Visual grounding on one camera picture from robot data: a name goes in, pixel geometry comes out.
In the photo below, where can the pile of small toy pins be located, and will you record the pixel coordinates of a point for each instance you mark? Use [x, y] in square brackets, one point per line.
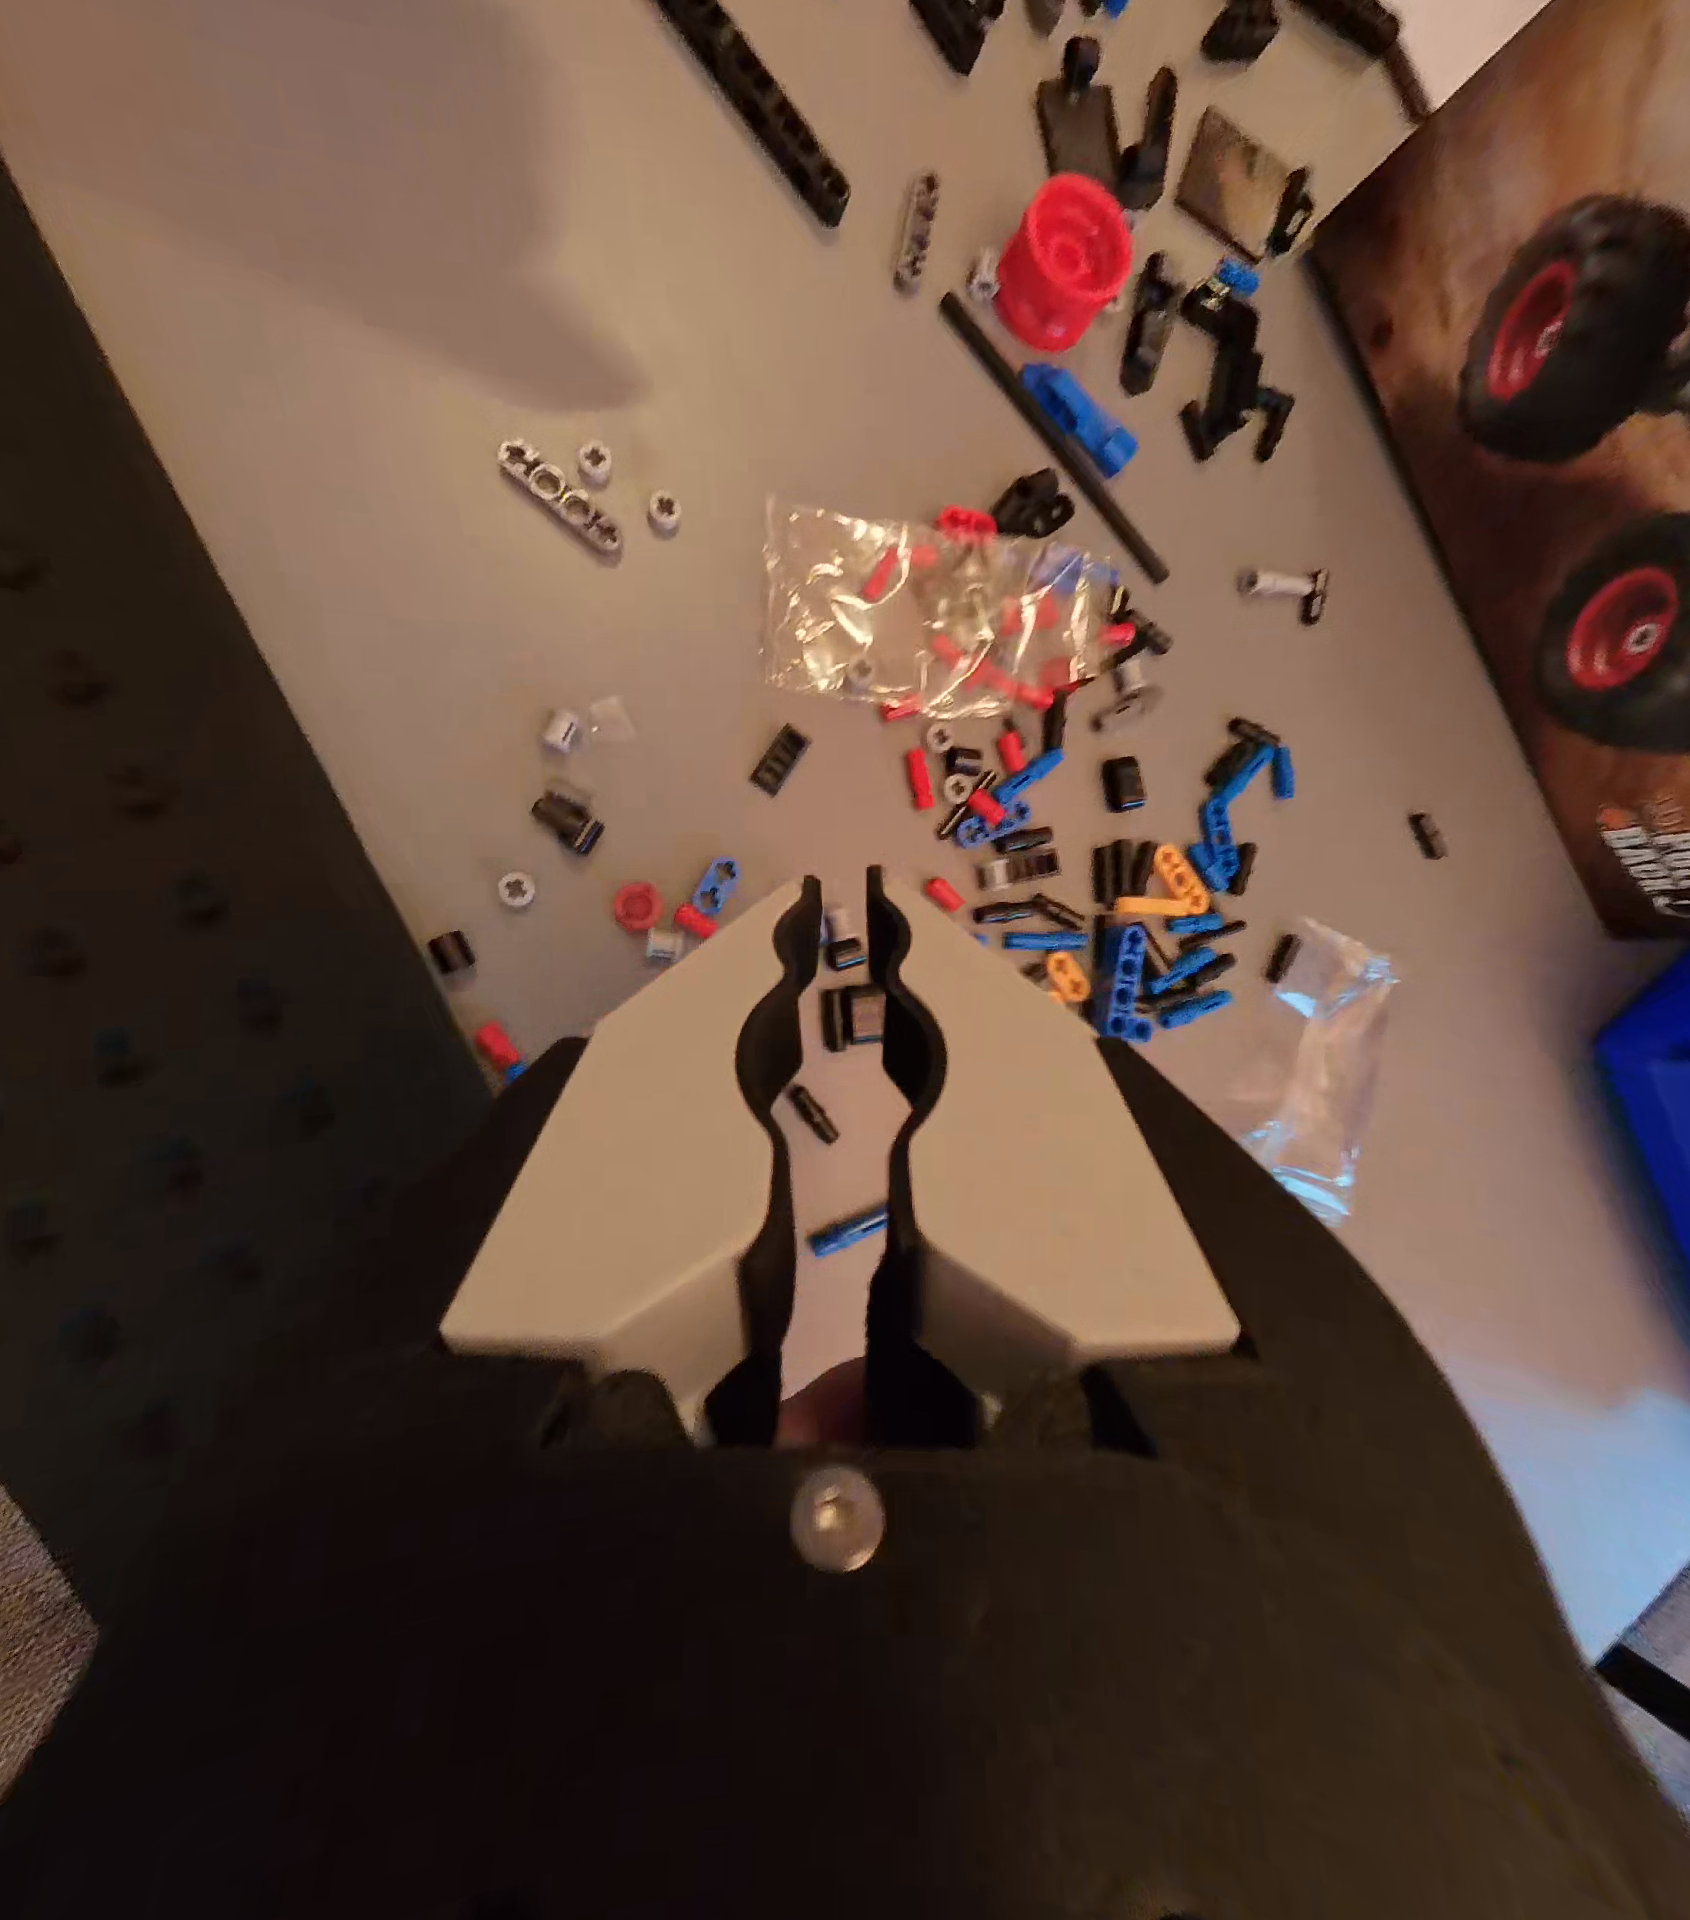
[1128, 968]

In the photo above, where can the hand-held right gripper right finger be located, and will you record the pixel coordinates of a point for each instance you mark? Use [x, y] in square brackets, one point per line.
[1069, 1201]

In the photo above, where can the light grey thin beam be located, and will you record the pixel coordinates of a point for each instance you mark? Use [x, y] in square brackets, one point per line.
[562, 496]

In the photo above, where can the black flat toy panel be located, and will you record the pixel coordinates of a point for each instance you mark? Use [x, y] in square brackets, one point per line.
[1236, 182]

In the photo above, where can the toy truck set box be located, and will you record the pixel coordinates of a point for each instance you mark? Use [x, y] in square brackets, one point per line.
[1535, 600]

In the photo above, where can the red toy wheel rim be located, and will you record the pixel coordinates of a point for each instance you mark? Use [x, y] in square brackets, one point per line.
[1069, 263]

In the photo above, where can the long black toy axle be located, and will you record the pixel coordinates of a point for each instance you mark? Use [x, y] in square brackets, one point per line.
[1048, 435]

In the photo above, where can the grey pin with black end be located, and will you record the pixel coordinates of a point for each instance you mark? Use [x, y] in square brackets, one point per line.
[1281, 586]

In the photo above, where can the small clear bag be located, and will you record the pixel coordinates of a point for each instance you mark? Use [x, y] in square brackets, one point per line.
[1316, 1052]

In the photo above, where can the blue toy fairing piece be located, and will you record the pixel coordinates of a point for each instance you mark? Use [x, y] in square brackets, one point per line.
[1078, 419]

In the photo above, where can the long black toy beam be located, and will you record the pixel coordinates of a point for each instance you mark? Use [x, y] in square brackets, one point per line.
[754, 107]

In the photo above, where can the black hinged toy panel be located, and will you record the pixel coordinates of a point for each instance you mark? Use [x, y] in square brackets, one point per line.
[1078, 137]

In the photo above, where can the black toy connector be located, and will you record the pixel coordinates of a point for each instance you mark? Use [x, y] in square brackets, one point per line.
[1034, 503]

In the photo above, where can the black grille tile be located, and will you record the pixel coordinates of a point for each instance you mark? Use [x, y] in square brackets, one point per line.
[781, 759]

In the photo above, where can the light grey toy bushing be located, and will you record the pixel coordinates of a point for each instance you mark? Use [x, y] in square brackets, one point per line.
[666, 511]
[593, 460]

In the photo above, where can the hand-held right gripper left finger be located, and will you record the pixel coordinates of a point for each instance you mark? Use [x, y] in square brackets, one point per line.
[622, 1186]

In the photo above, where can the clear bag with pieces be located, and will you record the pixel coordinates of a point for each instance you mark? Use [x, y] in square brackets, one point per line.
[844, 600]

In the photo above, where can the dark grey thin beam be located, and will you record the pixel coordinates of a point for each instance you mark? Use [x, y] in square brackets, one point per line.
[917, 232]

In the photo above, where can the grey desk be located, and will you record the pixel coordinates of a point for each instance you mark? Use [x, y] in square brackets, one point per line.
[456, 631]

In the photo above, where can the black curved toy piece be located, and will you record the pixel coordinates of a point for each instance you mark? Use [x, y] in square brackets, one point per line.
[1149, 324]

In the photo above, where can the red toy connector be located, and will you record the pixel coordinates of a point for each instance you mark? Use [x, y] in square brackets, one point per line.
[965, 523]

